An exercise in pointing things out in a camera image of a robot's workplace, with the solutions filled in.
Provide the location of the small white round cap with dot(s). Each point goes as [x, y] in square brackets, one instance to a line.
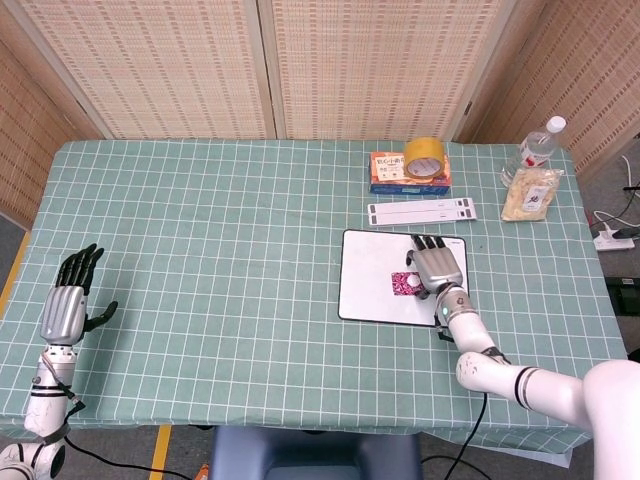
[413, 282]

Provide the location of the white power strip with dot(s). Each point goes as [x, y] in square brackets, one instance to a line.
[612, 241]

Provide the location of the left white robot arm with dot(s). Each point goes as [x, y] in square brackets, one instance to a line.
[45, 395]

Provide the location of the clear plastic water bottle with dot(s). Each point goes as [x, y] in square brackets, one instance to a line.
[532, 150]

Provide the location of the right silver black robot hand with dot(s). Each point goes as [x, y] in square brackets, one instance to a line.
[437, 267]

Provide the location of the clear bag of snacks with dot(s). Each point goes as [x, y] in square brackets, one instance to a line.
[530, 196]

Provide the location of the green checked tablecloth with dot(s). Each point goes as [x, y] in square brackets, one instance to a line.
[225, 280]

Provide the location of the yellow packing tape roll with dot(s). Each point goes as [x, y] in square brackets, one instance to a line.
[424, 159]

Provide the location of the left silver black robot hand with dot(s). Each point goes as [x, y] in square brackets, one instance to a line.
[62, 315]

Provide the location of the bamboo folding screen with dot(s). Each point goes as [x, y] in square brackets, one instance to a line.
[320, 65]

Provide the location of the orange and blue carton box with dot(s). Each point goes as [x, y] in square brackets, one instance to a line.
[395, 177]

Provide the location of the white board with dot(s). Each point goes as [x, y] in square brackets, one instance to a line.
[375, 275]

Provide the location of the white flat strip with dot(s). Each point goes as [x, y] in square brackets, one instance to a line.
[420, 205]
[422, 216]

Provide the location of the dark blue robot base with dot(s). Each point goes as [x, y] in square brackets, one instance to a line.
[315, 455]

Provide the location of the red patterned square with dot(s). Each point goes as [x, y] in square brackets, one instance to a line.
[400, 284]

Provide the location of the small orange object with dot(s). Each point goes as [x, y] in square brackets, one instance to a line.
[203, 472]

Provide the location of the black box on floor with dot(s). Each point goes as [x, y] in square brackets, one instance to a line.
[624, 295]

